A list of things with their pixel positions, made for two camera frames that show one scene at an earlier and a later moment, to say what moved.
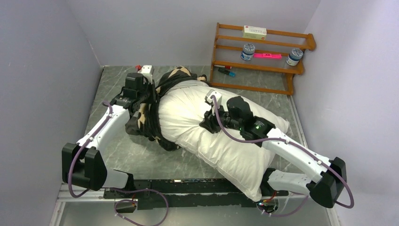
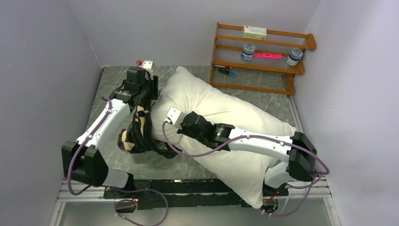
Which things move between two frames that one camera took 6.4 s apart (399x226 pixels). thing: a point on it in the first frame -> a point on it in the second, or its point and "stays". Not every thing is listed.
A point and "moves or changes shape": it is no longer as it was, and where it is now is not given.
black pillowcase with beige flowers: x=146 y=122 -> x=140 y=136
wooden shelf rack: x=258 y=60 stays
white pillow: x=181 y=106 moves or changes shape
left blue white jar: x=248 y=52 stays
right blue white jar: x=294 y=57 stays
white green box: x=254 y=32 stays
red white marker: x=227 y=67 stays
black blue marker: x=230 y=73 stays
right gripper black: x=210 y=122 -> x=183 y=130
